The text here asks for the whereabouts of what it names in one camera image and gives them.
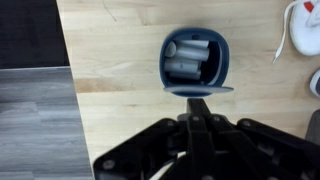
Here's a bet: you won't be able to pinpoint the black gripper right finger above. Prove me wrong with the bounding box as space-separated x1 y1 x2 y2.
197 98 320 180

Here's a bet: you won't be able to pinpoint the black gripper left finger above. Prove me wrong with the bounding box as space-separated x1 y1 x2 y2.
92 98 201 180

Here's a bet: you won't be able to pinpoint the grey paper roll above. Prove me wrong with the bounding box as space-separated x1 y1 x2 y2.
175 46 211 62
165 40 178 59
180 39 211 50
169 69 202 81

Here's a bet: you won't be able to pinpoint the blue round bin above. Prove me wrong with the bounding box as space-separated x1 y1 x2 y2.
158 27 231 99

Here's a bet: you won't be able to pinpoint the black storage bin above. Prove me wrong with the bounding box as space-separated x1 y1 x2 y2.
304 109 320 146

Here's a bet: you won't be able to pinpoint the white red sneaker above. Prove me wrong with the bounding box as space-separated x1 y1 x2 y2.
308 68 320 99
272 0 320 65

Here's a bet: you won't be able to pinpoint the grey cylinders in cup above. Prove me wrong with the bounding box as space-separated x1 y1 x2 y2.
163 57 202 75

